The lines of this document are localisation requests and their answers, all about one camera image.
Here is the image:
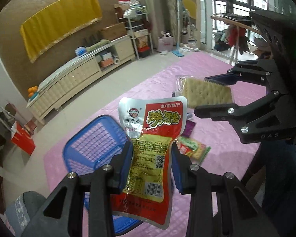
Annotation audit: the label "cardboard box on cabinet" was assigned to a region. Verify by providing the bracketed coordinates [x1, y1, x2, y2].
[99, 23, 127, 41]

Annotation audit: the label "blue plastic basket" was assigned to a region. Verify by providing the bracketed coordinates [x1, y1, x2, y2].
[63, 115, 142, 236]

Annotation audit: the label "red paper bag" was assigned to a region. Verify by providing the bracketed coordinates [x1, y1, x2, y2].
[11, 121, 36, 155]

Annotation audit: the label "pink quilted tablecloth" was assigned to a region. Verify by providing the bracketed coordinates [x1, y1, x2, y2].
[42, 51, 267, 237]

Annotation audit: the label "yellow cloth over television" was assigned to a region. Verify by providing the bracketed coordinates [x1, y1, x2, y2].
[20, 0, 103, 63]

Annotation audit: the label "pink shopping bag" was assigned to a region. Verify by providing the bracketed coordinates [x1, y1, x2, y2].
[157, 31, 174, 53]

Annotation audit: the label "patterned curtain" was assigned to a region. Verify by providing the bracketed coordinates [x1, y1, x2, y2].
[160, 0, 177, 42]

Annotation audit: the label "wooden drying rack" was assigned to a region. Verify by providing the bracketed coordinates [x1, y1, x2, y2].
[211, 13, 261, 65]

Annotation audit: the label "plate of oranges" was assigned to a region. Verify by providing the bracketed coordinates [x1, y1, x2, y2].
[28, 86, 38, 98]

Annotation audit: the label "white metal shelf rack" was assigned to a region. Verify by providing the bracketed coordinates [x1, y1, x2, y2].
[121, 2, 154, 59]

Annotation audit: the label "grey chair cover with crown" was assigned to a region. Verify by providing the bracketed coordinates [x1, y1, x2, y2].
[4, 191, 46, 236]

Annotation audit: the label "red white snack packet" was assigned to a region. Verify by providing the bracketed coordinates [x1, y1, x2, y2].
[111, 96, 187, 229]

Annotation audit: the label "cracker packet green ends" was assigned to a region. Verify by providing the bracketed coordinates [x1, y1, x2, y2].
[173, 75, 234, 109]

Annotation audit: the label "purple snack packet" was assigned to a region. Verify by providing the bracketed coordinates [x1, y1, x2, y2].
[182, 120, 196, 138]

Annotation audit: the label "cream television cabinet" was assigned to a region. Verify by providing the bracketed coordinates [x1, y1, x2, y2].
[26, 35, 136, 123]

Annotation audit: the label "blue tissue pack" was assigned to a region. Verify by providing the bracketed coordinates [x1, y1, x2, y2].
[75, 47, 88, 57]

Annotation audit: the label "green folded cloth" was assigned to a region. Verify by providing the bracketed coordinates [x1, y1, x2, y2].
[86, 39, 110, 53]

